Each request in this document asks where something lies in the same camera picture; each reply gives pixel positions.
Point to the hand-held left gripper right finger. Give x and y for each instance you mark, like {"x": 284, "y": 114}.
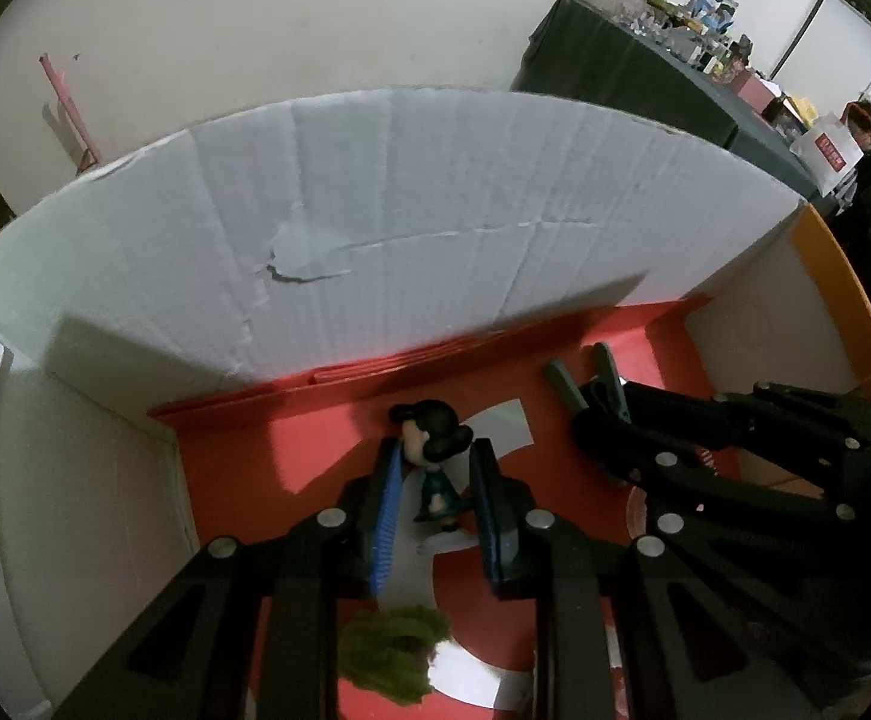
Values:
{"x": 484, "y": 510}

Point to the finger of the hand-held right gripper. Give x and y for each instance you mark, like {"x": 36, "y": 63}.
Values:
{"x": 705, "y": 416}
{"x": 615, "y": 450}

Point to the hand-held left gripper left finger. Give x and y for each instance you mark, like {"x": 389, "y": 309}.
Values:
{"x": 384, "y": 517}

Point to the black-haired figurine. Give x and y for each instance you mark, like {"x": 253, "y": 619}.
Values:
{"x": 435, "y": 465}

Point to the white and red cardboard box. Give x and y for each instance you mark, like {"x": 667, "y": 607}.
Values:
{"x": 435, "y": 240}

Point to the green pompom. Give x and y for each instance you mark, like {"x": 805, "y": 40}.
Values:
{"x": 394, "y": 652}

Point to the white paper bag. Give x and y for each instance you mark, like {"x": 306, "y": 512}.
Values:
{"x": 829, "y": 150}

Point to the pink box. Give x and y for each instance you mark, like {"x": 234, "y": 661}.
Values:
{"x": 754, "y": 91}

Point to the dark cloth covered table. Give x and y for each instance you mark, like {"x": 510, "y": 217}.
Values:
{"x": 630, "y": 75}

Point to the row of small items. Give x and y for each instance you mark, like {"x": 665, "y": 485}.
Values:
{"x": 690, "y": 15}

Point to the pink stick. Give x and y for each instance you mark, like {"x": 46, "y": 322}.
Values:
{"x": 67, "y": 109}

